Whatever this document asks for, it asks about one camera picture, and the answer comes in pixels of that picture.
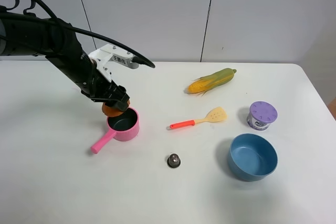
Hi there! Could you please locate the blue bowl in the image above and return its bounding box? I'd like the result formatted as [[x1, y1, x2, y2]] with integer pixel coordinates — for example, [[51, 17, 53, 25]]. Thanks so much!
[[227, 133, 278, 182]]

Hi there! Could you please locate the yellow spatula red handle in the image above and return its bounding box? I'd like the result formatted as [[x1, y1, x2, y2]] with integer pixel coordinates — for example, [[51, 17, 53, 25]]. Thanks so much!
[[169, 107, 227, 130]]

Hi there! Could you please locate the black cable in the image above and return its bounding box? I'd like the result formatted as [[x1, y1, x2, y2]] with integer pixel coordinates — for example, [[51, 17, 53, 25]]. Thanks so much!
[[0, 0, 156, 69]]

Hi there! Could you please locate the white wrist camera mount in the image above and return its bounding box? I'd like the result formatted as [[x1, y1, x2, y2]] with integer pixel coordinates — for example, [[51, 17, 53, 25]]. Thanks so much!
[[88, 44, 140, 83]]

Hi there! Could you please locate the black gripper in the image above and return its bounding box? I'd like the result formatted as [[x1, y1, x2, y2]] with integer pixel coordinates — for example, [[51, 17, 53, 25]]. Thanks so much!
[[68, 54, 130, 111]]

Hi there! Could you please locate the purple lidded can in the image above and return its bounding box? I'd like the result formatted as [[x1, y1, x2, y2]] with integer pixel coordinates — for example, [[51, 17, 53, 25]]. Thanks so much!
[[247, 101, 278, 131]]

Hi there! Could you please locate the toy corn cob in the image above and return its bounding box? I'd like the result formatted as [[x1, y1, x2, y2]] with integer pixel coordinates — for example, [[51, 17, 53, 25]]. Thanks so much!
[[186, 68, 237, 94]]

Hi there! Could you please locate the pink toy saucepan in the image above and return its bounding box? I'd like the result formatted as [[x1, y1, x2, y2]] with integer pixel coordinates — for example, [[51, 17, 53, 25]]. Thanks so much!
[[90, 108, 140, 154]]

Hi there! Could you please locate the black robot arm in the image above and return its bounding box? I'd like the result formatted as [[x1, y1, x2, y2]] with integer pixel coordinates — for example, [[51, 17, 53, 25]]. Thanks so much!
[[1, 10, 129, 112]]

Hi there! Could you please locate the orange toy fruit half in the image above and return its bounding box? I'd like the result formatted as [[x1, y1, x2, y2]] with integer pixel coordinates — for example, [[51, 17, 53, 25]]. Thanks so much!
[[102, 101, 125, 117]]

